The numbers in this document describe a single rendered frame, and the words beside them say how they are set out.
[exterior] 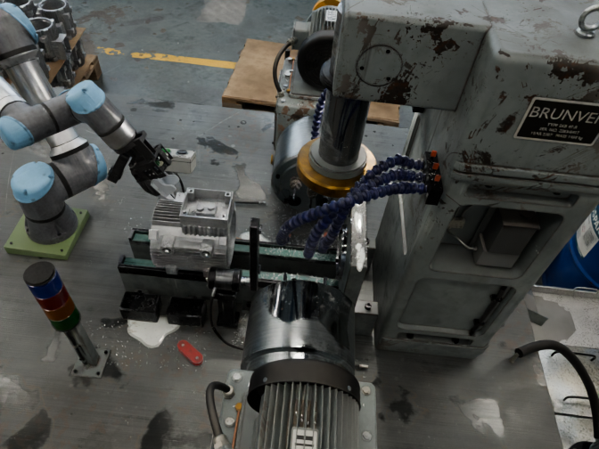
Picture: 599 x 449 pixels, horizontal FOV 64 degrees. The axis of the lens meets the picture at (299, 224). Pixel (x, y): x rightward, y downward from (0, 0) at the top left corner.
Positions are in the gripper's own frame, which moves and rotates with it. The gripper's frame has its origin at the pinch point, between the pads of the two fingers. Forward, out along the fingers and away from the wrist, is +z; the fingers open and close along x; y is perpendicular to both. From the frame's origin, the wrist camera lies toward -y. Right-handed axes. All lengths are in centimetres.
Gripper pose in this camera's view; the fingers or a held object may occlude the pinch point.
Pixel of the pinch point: (168, 196)
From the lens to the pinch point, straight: 134.2
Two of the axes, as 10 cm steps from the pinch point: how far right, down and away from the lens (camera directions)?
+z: 4.4, 6.2, 6.5
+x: 0.7, -7.5, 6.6
